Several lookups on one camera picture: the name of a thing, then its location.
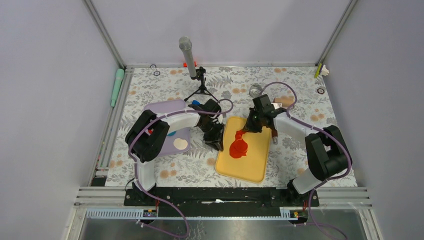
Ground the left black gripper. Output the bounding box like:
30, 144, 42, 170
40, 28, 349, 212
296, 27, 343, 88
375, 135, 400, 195
199, 120, 224, 151

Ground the red dough ball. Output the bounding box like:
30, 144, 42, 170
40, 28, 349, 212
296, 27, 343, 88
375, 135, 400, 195
229, 130, 248, 159

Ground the round metal cutter ring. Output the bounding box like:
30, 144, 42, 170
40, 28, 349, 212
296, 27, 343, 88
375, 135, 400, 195
248, 84, 263, 98

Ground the wooden dough roller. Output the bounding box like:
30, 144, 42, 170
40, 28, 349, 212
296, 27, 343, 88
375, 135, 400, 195
273, 95, 295, 108

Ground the yellow tray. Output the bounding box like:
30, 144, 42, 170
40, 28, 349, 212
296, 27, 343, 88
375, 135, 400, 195
215, 116, 271, 184

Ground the metal dough scraper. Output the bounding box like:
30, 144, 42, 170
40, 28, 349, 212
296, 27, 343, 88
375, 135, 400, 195
271, 102, 283, 145

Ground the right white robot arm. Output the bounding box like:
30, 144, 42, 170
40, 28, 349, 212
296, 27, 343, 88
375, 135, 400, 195
243, 94, 352, 206

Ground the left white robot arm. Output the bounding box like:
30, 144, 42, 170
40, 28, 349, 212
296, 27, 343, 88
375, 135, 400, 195
125, 98, 225, 206

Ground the flat white dough disc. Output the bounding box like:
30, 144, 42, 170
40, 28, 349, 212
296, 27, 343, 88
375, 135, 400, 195
173, 138, 188, 150

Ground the flat blue dough disc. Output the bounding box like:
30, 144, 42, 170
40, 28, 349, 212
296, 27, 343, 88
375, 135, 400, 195
167, 131, 176, 137

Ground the purple tray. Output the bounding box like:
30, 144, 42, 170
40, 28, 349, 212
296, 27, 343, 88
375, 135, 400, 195
144, 99, 190, 157

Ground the black mini tripod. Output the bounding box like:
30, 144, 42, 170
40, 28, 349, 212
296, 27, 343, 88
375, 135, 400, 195
184, 66, 219, 102

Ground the white corner clip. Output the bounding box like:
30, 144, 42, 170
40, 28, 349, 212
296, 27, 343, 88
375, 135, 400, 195
314, 63, 330, 78

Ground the grey microphone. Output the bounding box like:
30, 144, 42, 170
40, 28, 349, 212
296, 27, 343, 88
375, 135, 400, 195
178, 36, 197, 80

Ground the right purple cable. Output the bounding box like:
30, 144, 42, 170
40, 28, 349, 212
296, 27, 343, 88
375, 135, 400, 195
258, 82, 353, 240

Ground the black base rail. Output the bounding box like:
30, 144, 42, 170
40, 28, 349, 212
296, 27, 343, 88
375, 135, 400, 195
123, 186, 320, 218

